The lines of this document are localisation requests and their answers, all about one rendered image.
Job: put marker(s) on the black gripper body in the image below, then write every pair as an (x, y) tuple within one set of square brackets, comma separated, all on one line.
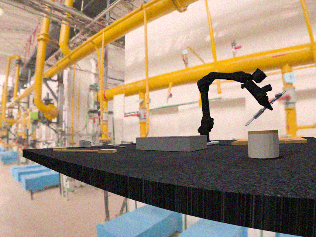
[(258, 95)]

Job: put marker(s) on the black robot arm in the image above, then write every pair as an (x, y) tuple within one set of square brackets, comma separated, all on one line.
[(203, 85)]

